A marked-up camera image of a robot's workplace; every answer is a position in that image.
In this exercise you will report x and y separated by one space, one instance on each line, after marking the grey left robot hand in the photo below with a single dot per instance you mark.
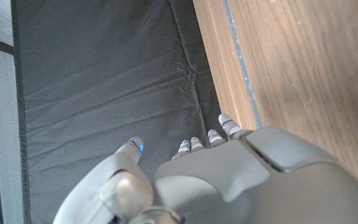
228 186

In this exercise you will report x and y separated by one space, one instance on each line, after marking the grey tape strip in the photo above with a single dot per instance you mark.
243 68

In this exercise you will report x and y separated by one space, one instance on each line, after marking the black backdrop curtain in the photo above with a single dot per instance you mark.
104 77

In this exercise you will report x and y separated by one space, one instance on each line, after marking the perforated grey partition panel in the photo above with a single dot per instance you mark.
2 124

